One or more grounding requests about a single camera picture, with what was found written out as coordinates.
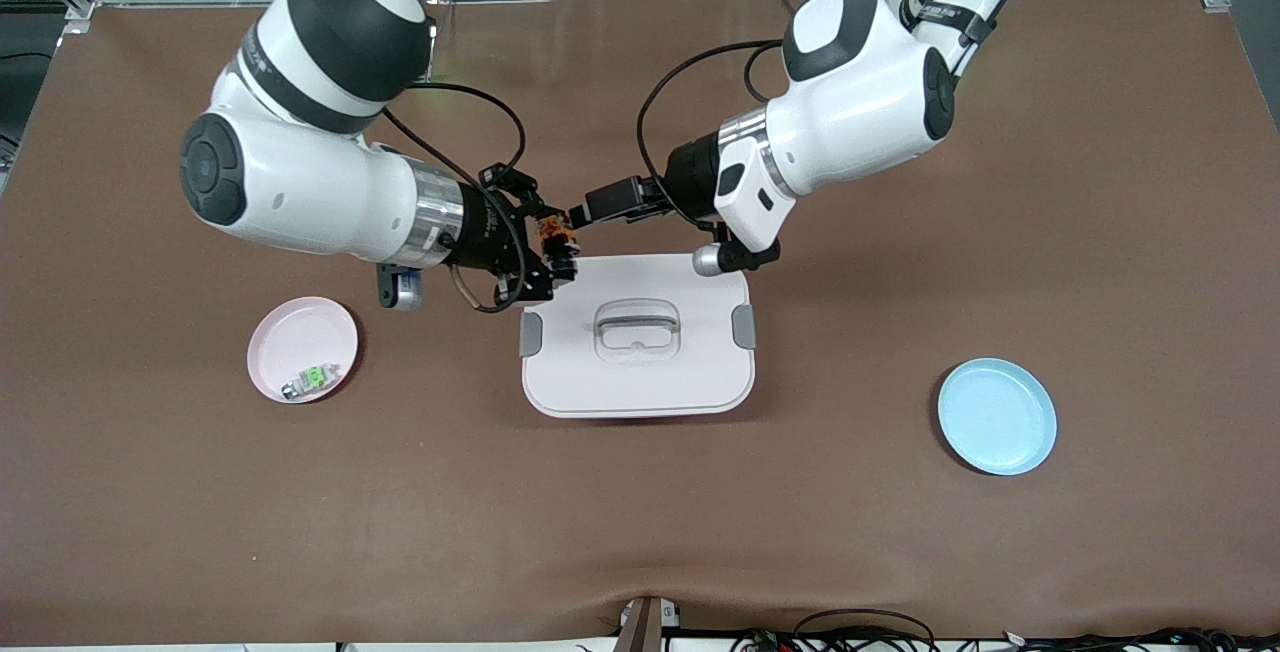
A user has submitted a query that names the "pink round plate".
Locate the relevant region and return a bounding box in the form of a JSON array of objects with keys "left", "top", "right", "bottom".
[{"left": 246, "top": 296, "right": 360, "bottom": 405}]

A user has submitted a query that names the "brown table mat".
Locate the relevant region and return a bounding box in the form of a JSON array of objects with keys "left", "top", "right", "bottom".
[{"left": 0, "top": 0, "right": 1280, "bottom": 645}]

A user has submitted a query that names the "pink box with white lid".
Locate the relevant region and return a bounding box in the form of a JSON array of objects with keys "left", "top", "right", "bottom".
[{"left": 518, "top": 252, "right": 758, "bottom": 420}]

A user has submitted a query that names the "green and white switch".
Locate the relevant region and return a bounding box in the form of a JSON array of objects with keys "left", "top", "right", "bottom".
[{"left": 281, "top": 362, "right": 342, "bottom": 401}]

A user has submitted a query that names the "orange push-button switch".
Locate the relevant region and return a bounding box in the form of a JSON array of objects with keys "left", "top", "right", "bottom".
[{"left": 538, "top": 213, "right": 581, "bottom": 263}]

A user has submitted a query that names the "black looped cable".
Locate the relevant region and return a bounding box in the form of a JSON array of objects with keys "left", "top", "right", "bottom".
[{"left": 793, "top": 608, "right": 938, "bottom": 652}]

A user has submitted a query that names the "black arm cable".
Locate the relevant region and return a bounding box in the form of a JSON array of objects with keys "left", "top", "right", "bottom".
[
  {"left": 380, "top": 82, "right": 529, "bottom": 315},
  {"left": 636, "top": 37, "right": 801, "bottom": 233}
]

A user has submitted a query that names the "light blue round plate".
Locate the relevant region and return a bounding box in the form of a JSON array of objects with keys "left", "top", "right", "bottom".
[{"left": 937, "top": 357, "right": 1059, "bottom": 477}]

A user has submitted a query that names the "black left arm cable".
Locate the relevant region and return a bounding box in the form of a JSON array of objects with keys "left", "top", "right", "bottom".
[{"left": 636, "top": 37, "right": 801, "bottom": 233}]

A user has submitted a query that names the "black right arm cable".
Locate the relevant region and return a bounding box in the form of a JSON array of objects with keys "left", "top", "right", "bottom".
[{"left": 380, "top": 82, "right": 529, "bottom": 315}]

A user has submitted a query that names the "grey stand post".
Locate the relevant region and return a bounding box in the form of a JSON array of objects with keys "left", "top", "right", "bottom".
[{"left": 612, "top": 595, "right": 683, "bottom": 652}]

